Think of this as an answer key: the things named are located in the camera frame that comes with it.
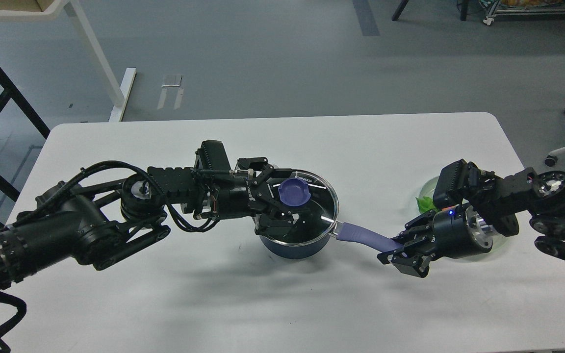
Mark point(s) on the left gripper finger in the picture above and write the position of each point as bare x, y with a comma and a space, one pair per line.
263, 176
296, 225

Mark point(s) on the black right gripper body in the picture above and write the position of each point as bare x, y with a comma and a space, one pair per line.
457, 233

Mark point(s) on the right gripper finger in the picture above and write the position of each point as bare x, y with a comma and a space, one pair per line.
409, 260
418, 229

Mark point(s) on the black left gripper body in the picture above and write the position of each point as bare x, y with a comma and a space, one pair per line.
232, 198

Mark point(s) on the glass pot lid blue knob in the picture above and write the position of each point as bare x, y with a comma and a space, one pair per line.
304, 189

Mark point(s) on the blue saucepan purple handle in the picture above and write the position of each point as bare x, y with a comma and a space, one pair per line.
317, 239

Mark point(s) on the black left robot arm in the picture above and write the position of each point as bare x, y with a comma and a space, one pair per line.
112, 210

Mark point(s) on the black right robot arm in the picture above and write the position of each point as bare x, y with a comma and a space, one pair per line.
473, 206

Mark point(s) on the orange toy carrot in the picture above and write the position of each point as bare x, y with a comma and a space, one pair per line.
425, 204

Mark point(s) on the pale green plate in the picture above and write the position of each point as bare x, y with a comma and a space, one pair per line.
428, 189

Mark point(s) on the black stand leg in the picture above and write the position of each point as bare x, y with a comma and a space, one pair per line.
399, 10

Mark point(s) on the metal wheeled cart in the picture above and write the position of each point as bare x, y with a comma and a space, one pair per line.
495, 8

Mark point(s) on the white desk frame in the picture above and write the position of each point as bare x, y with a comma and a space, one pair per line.
49, 39

